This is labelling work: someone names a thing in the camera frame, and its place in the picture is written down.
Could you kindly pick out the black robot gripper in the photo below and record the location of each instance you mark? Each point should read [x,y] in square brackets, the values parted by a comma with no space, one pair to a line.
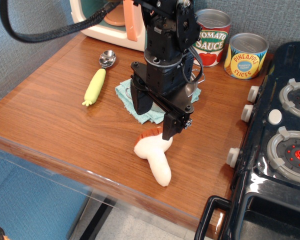
[164,82]

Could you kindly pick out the plush mushroom brown cap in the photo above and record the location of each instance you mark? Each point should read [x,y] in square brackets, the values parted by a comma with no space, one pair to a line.
[151,146]

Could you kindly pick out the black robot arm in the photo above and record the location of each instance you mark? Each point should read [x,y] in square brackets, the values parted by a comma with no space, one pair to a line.
[172,30]

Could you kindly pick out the silver metal pot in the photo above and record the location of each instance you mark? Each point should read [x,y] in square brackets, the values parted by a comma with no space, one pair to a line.
[191,90]

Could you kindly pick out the light blue folded cloth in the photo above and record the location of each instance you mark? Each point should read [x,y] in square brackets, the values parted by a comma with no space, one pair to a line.
[155,115]

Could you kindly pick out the toy microwave teal and cream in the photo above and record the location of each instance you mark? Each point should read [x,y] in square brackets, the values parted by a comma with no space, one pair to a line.
[123,26]

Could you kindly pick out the tomato sauce can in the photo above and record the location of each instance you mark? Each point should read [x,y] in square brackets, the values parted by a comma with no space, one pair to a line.
[215,26]

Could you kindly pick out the pineapple slices can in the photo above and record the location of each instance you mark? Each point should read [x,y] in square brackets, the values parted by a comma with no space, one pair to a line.
[245,56]

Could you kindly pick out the black toy stove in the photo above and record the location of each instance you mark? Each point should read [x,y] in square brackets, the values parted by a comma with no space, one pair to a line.
[265,188]

